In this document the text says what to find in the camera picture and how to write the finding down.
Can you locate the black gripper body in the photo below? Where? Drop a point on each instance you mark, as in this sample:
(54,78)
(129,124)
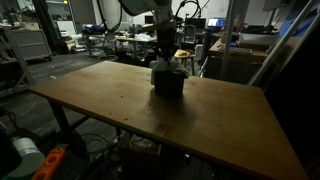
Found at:
(166,43)

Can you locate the white woven towel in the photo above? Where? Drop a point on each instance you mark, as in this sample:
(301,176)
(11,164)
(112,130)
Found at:
(166,66)

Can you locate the black mesh holder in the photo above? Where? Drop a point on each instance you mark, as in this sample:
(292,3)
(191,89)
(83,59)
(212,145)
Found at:
(170,86)

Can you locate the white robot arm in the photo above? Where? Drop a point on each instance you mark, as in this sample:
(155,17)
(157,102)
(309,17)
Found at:
(140,6)

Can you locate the round wooden stool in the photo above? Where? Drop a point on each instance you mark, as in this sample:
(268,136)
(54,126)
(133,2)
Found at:
(185,53)

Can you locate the small red parts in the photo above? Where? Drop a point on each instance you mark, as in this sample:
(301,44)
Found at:
(187,52)

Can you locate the mesh back office chair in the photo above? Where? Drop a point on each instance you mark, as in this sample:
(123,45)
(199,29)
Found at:
(189,33)

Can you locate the black computer monitor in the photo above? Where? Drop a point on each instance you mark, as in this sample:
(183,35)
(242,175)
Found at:
(149,19)
(195,22)

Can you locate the wooden background desk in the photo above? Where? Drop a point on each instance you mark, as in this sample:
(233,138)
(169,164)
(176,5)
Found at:
(136,39)

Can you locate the black computer tower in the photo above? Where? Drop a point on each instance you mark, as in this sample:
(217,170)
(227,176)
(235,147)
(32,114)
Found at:
(206,46)

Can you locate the lit computer monitor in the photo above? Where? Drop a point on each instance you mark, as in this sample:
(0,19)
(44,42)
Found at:
(216,22)

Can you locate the wooden workbench with drawers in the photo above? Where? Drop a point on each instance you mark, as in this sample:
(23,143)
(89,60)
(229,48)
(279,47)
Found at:
(233,63)

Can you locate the grey keyboard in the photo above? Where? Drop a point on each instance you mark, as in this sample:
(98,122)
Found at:
(235,50)

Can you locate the blue bag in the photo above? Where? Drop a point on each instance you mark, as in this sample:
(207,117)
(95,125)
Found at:
(95,29)

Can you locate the grey box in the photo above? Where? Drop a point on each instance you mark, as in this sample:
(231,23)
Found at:
(258,39)

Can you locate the cardboard box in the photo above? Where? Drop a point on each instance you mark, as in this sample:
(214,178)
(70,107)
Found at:
(140,146)

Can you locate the white chair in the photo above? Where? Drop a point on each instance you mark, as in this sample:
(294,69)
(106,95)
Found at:
(68,28)

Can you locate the black table leg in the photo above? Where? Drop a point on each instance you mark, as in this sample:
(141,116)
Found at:
(61,120)

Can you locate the blue foam board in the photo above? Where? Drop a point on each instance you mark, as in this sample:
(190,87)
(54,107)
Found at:
(293,25)

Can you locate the grey drawer cabinet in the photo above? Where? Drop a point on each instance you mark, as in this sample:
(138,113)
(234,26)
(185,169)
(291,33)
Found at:
(31,43)

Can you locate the orange plastic tool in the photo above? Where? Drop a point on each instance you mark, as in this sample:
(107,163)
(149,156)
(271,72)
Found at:
(50,165)

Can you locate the upright aluminium post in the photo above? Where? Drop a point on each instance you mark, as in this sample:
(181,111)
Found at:
(227,40)

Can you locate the leaning aluminium post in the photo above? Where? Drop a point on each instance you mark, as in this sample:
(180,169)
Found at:
(283,43)

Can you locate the metal shelf frame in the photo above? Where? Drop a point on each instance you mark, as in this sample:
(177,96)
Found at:
(16,63)

